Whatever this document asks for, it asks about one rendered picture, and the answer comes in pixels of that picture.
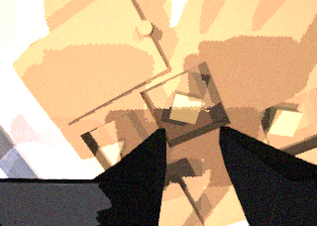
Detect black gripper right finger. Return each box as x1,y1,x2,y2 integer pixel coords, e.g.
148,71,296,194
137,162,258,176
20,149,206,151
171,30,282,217
218,126,317,226

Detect tan block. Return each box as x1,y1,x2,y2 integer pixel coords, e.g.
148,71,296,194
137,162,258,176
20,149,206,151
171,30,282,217
169,90,203,124
264,105,303,137

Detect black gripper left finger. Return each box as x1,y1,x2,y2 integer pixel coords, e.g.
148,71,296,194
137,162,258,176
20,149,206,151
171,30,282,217
0,129,166,226

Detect tan square puzzle board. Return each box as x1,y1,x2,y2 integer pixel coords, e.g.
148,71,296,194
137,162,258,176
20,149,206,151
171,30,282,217
0,0,317,226

